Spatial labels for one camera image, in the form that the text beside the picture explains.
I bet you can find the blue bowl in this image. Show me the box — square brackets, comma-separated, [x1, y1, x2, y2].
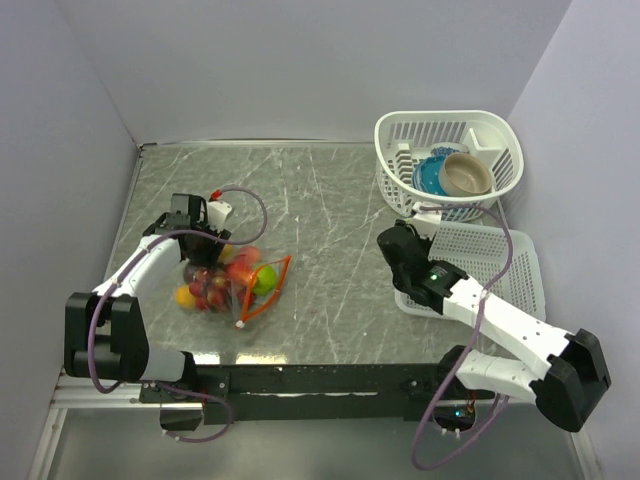
[411, 155, 447, 196]

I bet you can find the blue patterned plate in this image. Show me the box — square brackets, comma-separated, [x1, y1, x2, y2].
[429, 142, 469, 156]

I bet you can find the green fake apple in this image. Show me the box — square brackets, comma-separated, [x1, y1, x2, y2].
[252, 264, 279, 296]

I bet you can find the white dish rack basket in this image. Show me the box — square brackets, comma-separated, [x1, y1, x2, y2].
[374, 110, 524, 222]

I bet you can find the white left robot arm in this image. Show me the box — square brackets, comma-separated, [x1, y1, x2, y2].
[64, 194, 231, 402]

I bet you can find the red fake peach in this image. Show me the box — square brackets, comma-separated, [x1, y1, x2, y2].
[227, 245, 263, 286]

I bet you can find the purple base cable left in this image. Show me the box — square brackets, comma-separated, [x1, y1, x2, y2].
[160, 395, 238, 444]

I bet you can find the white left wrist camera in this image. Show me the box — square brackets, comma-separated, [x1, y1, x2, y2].
[206, 190, 234, 231]

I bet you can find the beige ceramic bowl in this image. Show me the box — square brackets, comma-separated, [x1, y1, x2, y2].
[439, 153, 493, 197]

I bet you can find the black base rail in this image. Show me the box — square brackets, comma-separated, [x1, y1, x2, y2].
[54, 359, 501, 426]

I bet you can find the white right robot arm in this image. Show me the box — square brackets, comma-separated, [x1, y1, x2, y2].
[377, 220, 611, 432]

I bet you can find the clear zip top bag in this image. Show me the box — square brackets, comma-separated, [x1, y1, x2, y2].
[174, 248, 292, 329]

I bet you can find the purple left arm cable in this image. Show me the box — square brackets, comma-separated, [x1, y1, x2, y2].
[87, 185, 268, 395]

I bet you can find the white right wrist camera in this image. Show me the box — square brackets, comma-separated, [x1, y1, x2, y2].
[408, 202, 442, 240]

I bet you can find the white perforated basket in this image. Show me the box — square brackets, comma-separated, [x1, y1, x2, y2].
[394, 222, 547, 321]

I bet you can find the yellow green fake mango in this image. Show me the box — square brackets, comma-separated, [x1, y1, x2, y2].
[218, 244, 235, 263]

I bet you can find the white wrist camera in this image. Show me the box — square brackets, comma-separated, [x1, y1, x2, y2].
[206, 190, 234, 231]
[408, 202, 442, 240]

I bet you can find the yellow orange fake fruit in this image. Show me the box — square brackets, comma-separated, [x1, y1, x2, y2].
[174, 285, 197, 309]

